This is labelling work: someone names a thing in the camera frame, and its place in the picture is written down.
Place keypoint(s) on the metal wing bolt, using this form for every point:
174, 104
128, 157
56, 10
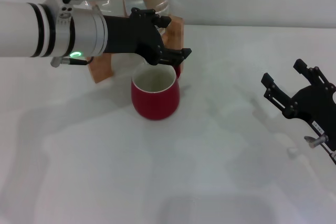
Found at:
316, 141

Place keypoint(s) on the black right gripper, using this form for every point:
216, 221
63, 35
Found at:
320, 106

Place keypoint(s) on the red cup white inside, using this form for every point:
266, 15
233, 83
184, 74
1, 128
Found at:
157, 98

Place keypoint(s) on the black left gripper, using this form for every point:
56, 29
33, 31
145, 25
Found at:
128, 35

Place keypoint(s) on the wooden dispenser stand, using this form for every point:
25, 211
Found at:
101, 69

